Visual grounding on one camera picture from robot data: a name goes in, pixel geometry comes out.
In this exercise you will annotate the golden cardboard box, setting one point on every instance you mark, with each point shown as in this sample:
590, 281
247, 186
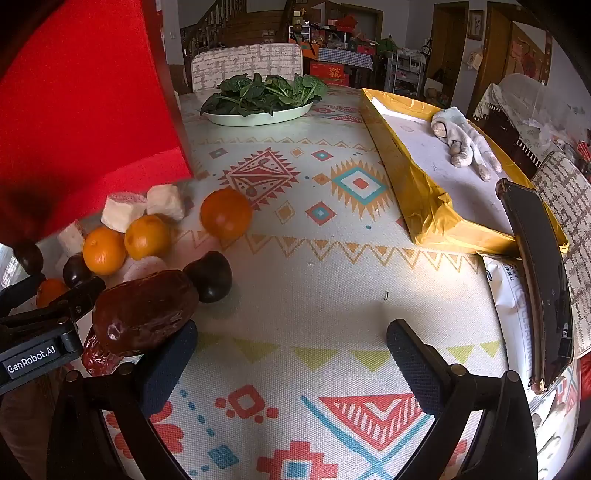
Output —
401, 175

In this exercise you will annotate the furniture with white lace cover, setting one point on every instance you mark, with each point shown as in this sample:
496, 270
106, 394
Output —
508, 106

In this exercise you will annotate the white oval plate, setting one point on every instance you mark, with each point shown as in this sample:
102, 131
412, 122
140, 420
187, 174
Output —
258, 118

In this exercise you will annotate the wooden staircase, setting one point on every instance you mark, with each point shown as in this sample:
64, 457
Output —
231, 27

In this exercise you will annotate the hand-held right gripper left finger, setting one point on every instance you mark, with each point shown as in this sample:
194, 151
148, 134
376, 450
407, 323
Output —
168, 364

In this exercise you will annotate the black smartphone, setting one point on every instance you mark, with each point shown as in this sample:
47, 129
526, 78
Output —
540, 277

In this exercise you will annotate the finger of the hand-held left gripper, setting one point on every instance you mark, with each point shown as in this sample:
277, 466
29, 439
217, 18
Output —
69, 302

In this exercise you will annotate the framed wall picture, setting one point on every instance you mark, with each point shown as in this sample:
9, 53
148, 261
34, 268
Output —
475, 23

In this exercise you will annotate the green spinach leaves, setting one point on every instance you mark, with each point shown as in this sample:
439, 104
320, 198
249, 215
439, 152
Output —
263, 92

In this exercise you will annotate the white printed packet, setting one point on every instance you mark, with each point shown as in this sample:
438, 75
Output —
512, 304

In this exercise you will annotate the small dried red date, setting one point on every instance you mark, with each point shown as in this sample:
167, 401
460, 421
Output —
94, 357

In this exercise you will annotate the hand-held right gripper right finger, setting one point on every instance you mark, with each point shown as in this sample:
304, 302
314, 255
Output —
408, 360

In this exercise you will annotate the dark plum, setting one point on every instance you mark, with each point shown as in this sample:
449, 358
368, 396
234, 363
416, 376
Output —
75, 272
210, 277
28, 256

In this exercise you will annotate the table with blue checked cloth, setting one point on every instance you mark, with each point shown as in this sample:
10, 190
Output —
346, 57

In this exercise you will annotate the red gift box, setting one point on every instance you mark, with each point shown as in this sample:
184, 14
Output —
330, 71

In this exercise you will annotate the patterned chair back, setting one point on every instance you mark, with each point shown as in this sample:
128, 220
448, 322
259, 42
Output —
244, 62

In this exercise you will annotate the metal storage rack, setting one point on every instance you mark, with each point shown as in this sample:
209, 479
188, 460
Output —
406, 64

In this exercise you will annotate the wooden door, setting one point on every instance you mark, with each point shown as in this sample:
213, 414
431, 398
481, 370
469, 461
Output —
526, 55

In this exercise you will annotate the orange mandarin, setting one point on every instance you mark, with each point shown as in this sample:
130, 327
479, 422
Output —
226, 214
147, 236
48, 291
104, 251

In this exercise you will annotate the large dried red date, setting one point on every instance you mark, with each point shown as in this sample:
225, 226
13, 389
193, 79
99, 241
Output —
143, 309

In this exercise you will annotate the white dragon fruit piece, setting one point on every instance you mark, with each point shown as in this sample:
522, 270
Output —
120, 210
71, 237
166, 201
143, 268

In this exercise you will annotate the chair with patterned cover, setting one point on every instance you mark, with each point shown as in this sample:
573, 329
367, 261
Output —
568, 221

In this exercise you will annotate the red cardboard box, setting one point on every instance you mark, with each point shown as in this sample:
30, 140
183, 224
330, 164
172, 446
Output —
83, 115

